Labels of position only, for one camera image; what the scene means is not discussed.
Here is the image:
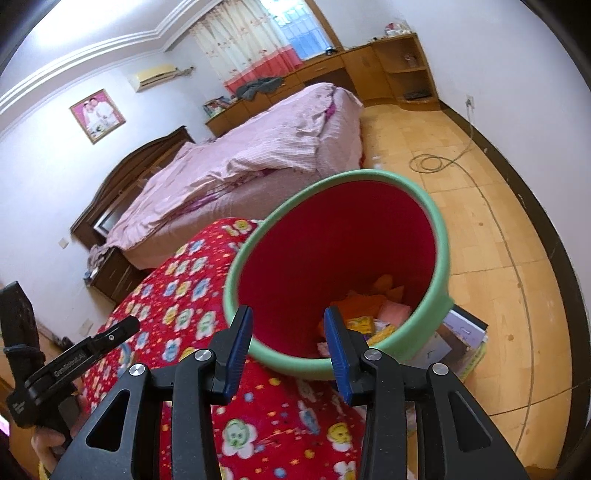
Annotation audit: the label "orange mesh foam wrap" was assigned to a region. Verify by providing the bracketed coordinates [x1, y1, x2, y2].
[331, 274, 406, 342]

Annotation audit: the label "person's left hand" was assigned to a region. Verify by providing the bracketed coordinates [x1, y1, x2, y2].
[31, 427, 65, 474]

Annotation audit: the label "yellow small box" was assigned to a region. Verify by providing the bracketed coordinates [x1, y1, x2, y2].
[346, 316, 376, 336]

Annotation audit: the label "orange brown small box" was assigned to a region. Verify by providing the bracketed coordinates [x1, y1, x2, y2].
[377, 300, 412, 328]

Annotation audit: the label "red smiley flower blanket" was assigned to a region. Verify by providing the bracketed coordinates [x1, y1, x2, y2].
[55, 219, 365, 479]

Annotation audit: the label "stack of books under bin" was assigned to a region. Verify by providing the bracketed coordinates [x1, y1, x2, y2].
[405, 305, 488, 382]

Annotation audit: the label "dark wood nightstand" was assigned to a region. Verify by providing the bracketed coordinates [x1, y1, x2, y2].
[88, 248, 149, 305]

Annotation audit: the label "red bin with green rim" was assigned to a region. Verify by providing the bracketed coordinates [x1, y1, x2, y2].
[223, 169, 454, 381]

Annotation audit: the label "clothes pile on nightstand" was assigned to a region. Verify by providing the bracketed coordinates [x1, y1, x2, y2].
[83, 244, 110, 284]

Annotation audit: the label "dark wood headboard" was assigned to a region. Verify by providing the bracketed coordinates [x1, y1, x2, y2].
[70, 126, 193, 250]

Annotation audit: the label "large bed with pink duvet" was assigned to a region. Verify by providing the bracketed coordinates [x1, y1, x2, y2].
[106, 83, 363, 270]

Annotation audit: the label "picture frames on desk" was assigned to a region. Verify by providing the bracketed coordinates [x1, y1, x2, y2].
[204, 96, 232, 118]

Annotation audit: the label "framed wedding photo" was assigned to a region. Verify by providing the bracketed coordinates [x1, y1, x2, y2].
[69, 89, 126, 144]

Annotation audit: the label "dark clothes on desk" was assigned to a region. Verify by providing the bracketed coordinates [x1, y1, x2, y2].
[235, 76, 283, 101]

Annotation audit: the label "long wooden desk cabinet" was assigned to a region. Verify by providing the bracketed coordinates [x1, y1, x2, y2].
[205, 33, 440, 137]

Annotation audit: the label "floral white red curtain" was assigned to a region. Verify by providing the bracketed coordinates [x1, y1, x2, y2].
[189, 1, 304, 93]

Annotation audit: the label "pink bag on shelf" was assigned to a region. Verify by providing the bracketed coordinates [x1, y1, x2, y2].
[385, 20, 413, 37]

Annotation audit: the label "window with grille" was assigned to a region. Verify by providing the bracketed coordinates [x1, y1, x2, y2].
[260, 0, 332, 60]

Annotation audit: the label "coiled floor cable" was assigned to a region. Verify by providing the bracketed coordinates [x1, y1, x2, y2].
[407, 105, 578, 455]

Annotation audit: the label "wall air conditioner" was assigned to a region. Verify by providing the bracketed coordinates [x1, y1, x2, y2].
[129, 64, 194, 92]

